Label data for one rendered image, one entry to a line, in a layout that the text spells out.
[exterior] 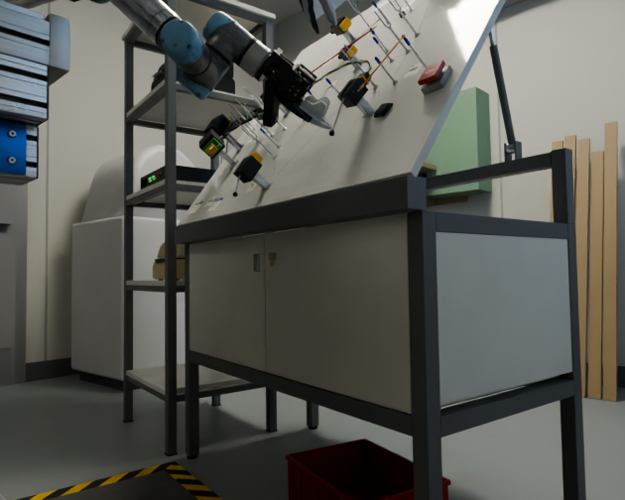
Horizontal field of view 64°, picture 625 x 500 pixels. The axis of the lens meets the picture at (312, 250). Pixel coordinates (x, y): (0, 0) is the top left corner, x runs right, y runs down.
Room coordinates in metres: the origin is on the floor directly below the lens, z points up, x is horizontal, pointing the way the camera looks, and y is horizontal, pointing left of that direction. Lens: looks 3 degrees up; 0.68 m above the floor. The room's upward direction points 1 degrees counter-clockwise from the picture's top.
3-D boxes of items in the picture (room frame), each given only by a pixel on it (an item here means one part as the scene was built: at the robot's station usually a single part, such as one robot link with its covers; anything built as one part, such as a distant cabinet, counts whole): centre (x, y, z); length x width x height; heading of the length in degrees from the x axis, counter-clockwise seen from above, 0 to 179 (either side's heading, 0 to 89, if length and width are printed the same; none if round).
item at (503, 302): (1.62, -0.11, 0.60); 1.17 x 0.58 x 0.40; 36
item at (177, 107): (2.30, 0.53, 0.92); 0.61 x 0.51 x 1.85; 36
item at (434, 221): (1.61, -0.10, 0.40); 1.18 x 0.60 x 0.80; 36
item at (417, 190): (1.43, 0.15, 0.83); 1.18 x 0.06 x 0.06; 36
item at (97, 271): (3.45, 1.10, 0.77); 0.86 x 0.71 x 1.54; 136
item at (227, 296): (1.66, 0.29, 0.60); 0.55 x 0.02 x 0.39; 36
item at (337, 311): (1.22, -0.03, 0.60); 0.55 x 0.03 x 0.39; 36
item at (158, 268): (2.18, 0.51, 0.76); 0.30 x 0.21 x 0.20; 130
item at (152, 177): (2.21, 0.55, 1.09); 0.35 x 0.33 x 0.07; 36
